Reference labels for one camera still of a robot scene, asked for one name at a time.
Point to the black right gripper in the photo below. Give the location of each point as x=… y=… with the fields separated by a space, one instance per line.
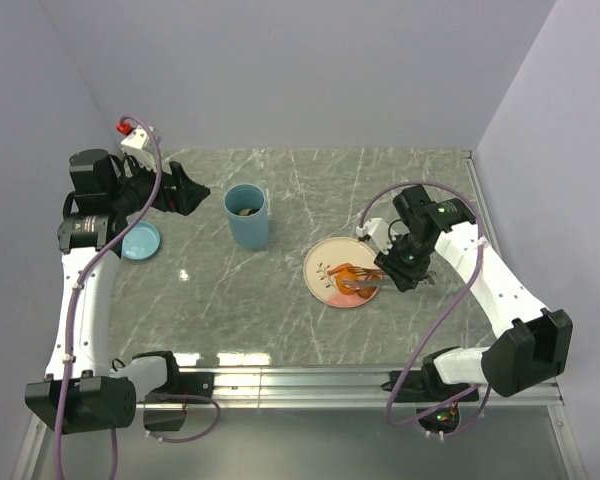
x=404 y=277

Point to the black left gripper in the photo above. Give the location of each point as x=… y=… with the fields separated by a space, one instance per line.
x=188 y=193

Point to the steel serving tongs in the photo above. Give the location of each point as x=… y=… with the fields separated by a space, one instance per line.
x=430 y=277

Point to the brown grilled meat piece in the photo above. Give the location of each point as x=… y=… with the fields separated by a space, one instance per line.
x=370 y=292

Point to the orange fried shrimp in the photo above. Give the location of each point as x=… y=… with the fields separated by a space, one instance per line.
x=345 y=267

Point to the light blue cylindrical container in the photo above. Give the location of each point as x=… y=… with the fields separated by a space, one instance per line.
x=250 y=232

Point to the light blue round lid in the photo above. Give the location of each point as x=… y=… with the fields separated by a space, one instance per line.
x=142 y=242

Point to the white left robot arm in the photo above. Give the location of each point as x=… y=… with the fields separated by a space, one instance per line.
x=79 y=392

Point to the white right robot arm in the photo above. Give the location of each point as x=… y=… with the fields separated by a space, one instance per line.
x=531 y=341

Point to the pink round plate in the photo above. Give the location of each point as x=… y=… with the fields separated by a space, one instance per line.
x=325 y=256

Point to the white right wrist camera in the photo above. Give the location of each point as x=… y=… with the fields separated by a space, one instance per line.
x=377 y=231

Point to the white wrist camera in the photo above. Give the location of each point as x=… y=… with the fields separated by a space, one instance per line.
x=137 y=143
x=377 y=231

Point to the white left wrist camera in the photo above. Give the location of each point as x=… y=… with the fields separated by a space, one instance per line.
x=137 y=143

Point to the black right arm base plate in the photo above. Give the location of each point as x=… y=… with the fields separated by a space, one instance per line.
x=410 y=390

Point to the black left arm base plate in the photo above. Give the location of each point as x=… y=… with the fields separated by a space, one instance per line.
x=190 y=387

